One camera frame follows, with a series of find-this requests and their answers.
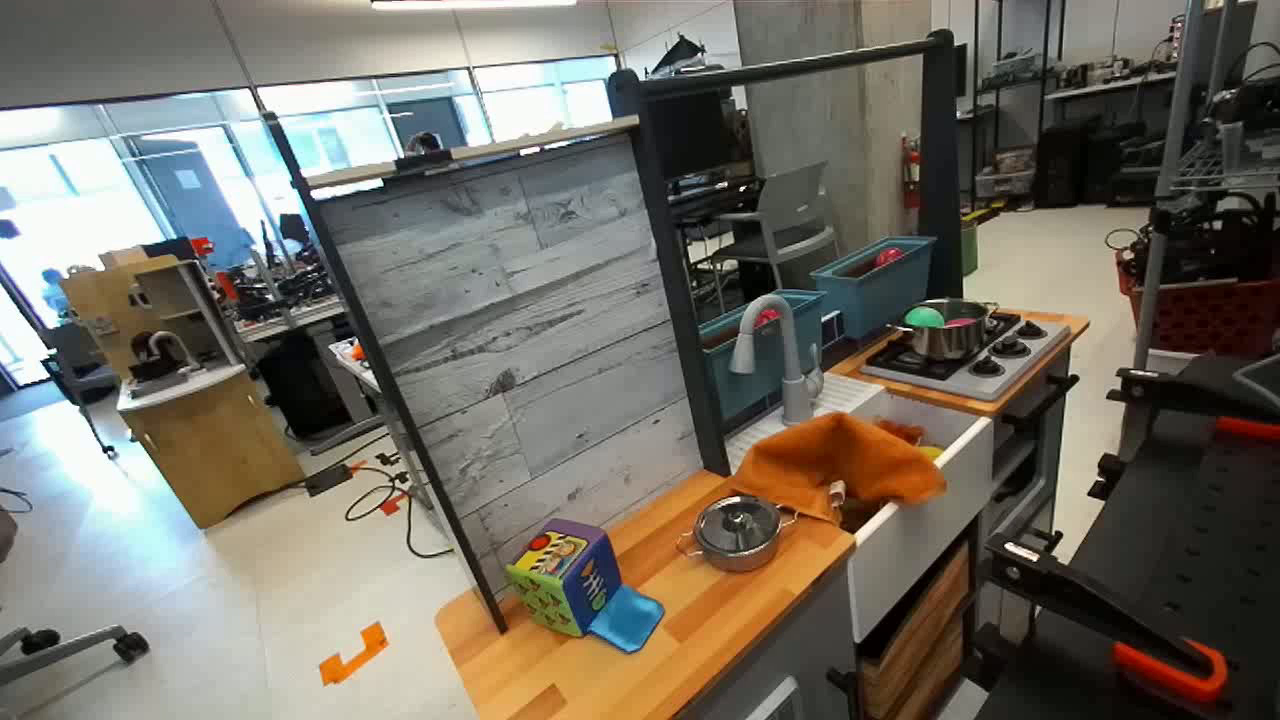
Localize orange terry towel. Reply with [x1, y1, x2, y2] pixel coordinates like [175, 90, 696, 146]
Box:
[730, 408, 951, 532]

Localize small teal plastic bin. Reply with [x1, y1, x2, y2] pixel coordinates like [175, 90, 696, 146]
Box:
[696, 290, 829, 429]

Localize grey wood-look back panel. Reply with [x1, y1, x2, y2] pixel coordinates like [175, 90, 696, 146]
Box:
[306, 123, 713, 633]

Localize grey toy faucet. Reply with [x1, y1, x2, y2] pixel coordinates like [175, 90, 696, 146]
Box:
[730, 294, 823, 429]

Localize grey plastic chair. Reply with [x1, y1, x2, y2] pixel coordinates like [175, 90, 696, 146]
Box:
[747, 161, 843, 294]

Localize colourful toy cube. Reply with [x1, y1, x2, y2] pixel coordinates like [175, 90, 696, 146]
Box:
[506, 516, 624, 639]

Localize large teal plastic bin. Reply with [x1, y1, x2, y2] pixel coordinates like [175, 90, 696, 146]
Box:
[807, 232, 941, 344]

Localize steel cooking pot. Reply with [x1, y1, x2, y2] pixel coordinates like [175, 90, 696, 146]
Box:
[902, 296, 1000, 369]

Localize white sink basin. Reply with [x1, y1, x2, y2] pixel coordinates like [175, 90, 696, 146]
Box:
[725, 374, 1000, 649]

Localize red fire extinguisher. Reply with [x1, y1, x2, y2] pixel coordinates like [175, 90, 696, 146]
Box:
[898, 133, 929, 213]

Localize grey toy kitchen cabinet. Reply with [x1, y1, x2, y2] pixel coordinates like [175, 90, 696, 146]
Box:
[693, 350, 1086, 720]

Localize grey toy stove top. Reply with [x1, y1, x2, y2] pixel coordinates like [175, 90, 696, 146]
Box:
[855, 309, 1082, 405]

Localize wooden play cabinet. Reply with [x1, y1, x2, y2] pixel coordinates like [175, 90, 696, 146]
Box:
[61, 245, 306, 532]

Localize black office chair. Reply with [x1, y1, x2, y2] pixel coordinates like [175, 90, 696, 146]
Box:
[39, 316, 130, 461]

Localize red crate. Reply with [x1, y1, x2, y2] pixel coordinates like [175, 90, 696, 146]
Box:
[1116, 245, 1280, 359]

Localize grey chair base with casters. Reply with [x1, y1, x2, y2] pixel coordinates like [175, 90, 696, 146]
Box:
[0, 620, 153, 693]

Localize black metal rod frame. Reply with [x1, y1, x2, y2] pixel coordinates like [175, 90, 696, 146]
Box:
[624, 29, 969, 481]

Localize floor cables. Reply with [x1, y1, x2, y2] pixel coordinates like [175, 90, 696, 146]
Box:
[299, 449, 459, 566]

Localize orange floor bracket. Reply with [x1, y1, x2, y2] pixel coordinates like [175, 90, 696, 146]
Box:
[317, 620, 394, 688]

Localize black clamp with orange handle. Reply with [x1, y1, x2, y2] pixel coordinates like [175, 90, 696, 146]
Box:
[1100, 365, 1280, 454]
[988, 532, 1236, 714]

